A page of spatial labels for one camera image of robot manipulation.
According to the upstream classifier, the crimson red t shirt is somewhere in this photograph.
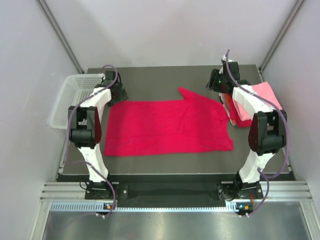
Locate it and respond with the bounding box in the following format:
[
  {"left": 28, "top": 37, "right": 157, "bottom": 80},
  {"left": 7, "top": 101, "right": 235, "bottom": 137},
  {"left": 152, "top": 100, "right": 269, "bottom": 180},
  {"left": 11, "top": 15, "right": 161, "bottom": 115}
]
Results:
[{"left": 103, "top": 87, "right": 234, "bottom": 157}]

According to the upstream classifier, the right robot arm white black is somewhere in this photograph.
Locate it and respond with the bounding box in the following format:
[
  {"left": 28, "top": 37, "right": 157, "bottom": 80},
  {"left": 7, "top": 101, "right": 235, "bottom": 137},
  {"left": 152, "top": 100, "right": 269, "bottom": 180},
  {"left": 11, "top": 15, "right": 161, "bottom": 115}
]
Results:
[{"left": 206, "top": 57, "right": 287, "bottom": 201}]

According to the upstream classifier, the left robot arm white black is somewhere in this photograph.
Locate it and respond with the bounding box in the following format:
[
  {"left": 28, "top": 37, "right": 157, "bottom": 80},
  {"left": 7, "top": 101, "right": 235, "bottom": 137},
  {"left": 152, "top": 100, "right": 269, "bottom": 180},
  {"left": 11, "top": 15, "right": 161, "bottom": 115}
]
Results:
[{"left": 67, "top": 70, "right": 128, "bottom": 200}]

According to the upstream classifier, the red folded t shirt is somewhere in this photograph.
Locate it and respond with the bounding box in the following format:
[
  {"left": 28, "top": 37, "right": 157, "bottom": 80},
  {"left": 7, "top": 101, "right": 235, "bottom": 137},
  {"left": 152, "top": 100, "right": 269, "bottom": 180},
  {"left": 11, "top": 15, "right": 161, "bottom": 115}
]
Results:
[{"left": 229, "top": 100, "right": 252, "bottom": 128}]

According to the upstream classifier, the light pink folded t shirt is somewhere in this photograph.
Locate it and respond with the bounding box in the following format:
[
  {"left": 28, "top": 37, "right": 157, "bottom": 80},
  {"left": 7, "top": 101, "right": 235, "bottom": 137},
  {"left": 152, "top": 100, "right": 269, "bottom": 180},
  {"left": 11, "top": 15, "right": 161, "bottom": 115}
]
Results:
[{"left": 232, "top": 82, "right": 283, "bottom": 121}]

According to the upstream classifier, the white perforated plastic basket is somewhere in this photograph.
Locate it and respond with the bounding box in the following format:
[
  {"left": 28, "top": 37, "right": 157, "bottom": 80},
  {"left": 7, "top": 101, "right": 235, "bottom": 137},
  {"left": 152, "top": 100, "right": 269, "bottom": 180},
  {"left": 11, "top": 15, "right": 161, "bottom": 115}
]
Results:
[{"left": 49, "top": 73, "right": 102, "bottom": 130}]

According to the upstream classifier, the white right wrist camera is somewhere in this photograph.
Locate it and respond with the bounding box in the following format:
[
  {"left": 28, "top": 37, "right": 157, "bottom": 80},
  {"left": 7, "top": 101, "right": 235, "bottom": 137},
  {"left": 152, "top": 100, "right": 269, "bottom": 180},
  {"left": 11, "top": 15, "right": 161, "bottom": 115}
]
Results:
[{"left": 221, "top": 55, "right": 235, "bottom": 67}]

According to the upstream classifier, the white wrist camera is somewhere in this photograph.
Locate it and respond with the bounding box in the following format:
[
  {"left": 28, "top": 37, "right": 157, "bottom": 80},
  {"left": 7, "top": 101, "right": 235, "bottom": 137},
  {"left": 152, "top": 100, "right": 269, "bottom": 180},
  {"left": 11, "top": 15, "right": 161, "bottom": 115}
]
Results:
[
  {"left": 221, "top": 55, "right": 235, "bottom": 67},
  {"left": 99, "top": 73, "right": 106, "bottom": 80}
]

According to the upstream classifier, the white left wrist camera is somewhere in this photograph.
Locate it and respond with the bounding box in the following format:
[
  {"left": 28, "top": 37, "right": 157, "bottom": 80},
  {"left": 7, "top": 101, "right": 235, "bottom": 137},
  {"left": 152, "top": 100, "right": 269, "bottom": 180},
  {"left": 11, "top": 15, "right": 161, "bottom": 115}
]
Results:
[{"left": 99, "top": 73, "right": 106, "bottom": 80}]

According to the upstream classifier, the right aluminium frame post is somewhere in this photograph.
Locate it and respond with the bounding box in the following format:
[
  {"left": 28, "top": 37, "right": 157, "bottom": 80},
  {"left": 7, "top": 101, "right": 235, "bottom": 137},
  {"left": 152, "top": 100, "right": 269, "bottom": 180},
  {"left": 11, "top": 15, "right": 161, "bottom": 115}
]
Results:
[{"left": 258, "top": 0, "right": 306, "bottom": 75}]

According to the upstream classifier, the aluminium frame post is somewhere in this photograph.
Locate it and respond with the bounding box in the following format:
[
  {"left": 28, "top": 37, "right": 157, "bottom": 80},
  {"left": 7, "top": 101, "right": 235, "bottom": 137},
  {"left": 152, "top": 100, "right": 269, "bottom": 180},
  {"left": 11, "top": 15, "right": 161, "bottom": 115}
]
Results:
[
  {"left": 258, "top": 0, "right": 306, "bottom": 75},
  {"left": 35, "top": 0, "right": 84, "bottom": 74}
]

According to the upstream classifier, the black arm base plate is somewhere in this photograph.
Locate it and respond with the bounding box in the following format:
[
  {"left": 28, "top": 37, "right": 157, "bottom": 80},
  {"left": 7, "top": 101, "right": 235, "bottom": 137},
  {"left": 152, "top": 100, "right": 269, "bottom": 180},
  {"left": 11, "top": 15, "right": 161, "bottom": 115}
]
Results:
[{"left": 84, "top": 174, "right": 263, "bottom": 202}]

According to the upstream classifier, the left aluminium frame post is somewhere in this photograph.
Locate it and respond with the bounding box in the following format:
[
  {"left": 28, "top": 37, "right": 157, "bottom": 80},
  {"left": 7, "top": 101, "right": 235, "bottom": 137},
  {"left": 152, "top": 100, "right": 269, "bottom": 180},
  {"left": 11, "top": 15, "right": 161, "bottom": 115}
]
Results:
[{"left": 35, "top": 0, "right": 84, "bottom": 74}]

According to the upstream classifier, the grey slotted cable duct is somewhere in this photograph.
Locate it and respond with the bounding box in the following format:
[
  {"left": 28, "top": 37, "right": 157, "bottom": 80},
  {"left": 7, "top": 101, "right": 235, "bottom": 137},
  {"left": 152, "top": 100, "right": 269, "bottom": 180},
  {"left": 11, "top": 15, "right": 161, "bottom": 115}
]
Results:
[{"left": 50, "top": 202, "right": 239, "bottom": 213}]

